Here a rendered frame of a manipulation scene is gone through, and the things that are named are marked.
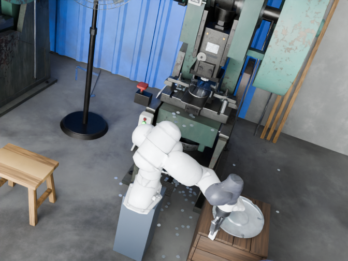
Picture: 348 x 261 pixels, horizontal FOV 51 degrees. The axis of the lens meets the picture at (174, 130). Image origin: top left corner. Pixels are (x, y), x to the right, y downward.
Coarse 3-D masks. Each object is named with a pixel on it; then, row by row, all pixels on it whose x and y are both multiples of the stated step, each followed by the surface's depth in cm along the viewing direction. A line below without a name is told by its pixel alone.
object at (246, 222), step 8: (248, 208) 210; (232, 216) 201; (240, 216) 203; (248, 216) 205; (256, 216) 206; (224, 224) 196; (232, 224) 198; (240, 224) 198; (248, 224) 200; (256, 224) 202; (232, 232) 193; (240, 232) 194; (248, 232) 196; (256, 232) 197
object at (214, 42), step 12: (216, 24) 213; (204, 36) 213; (216, 36) 210; (228, 36) 208; (204, 48) 216; (216, 48) 214; (204, 60) 219; (216, 60) 218; (204, 72) 221; (216, 72) 222
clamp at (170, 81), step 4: (180, 72) 238; (172, 76) 243; (180, 76) 239; (168, 80) 242; (172, 80) 241; (176, 80) 240; (180, 80) 240; (184, 80) 242; (168, 84) 242; (172, 84) 243; (180, 84) 240; (184, 84) 239; (188, 84) 239
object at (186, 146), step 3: (180, 141) 245; (183, 144) 246; (186, 144) 245; (189, 144) 244; (198, 144) 263; (183, 147) 248; (186, 147) 247; (189, 147) 247; (192, 147) 247; (195, 147) 247; (189, 150) 254; (192, 150) 253
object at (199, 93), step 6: (192, 90) 227; (198, 90) 229; (204, 90) 230; (186, 96) 220; (192, 96) 221; (198, 96) 222; (204, 96) 224; (180, 102) 215; (186, 102) 214; (192, 102) 216; (198, 102) 217; (204, 102) 219; (186, 108) 229; (192, 108) 228; (198, 108) 213; (198, 114) 229
